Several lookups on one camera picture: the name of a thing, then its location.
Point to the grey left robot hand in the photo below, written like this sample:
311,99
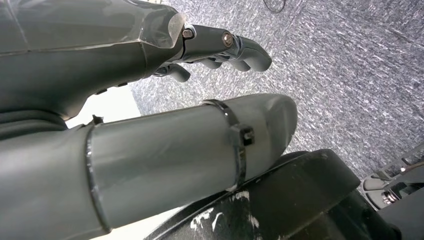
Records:
66,49

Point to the black round robot joint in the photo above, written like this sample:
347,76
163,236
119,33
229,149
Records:
298,198

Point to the black robot leg linkage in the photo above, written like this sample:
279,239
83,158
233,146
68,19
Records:
391,188

